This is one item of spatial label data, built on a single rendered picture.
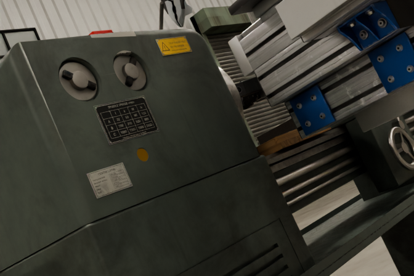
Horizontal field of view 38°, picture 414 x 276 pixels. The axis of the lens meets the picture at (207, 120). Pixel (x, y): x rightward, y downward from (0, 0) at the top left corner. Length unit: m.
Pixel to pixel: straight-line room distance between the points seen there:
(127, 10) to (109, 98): 10.76
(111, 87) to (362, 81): 0.54
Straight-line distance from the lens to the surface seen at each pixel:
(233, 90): 1.78
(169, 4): 1.88
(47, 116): 1.23
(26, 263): 1.40
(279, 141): 1.80
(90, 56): 1.35
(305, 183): 1.86
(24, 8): 10.73
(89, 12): 11.45
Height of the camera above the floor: 0.79
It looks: 8 degrees up
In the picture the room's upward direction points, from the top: 25 degrees counter-clockwise
